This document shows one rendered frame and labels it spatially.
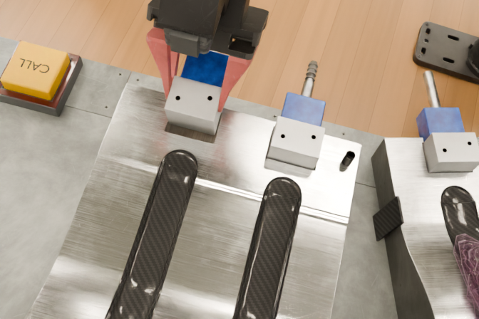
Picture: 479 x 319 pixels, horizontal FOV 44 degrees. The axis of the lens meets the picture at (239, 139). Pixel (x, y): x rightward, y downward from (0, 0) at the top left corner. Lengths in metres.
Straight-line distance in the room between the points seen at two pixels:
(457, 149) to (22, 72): 0.50
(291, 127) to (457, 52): 0.33
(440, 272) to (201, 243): 0.24
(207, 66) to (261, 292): 0.23
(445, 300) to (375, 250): 0.12
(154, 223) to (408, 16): 0.48
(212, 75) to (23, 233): 0.27
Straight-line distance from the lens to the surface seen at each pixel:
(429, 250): 0.64
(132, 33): 0.80
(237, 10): 0.50
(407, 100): 0.79
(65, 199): 0.69
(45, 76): 0.73
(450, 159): 0.67
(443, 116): 0.71
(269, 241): 0.58
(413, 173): 0.68
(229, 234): 0.58
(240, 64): 0.52
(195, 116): 0.57
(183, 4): 0.44
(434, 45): 0.85
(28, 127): 0.74
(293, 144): 0.59
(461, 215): 0.69
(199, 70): 0.60
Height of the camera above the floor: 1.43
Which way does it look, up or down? 63 degrees down
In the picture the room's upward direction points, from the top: 11 degrees clockwise
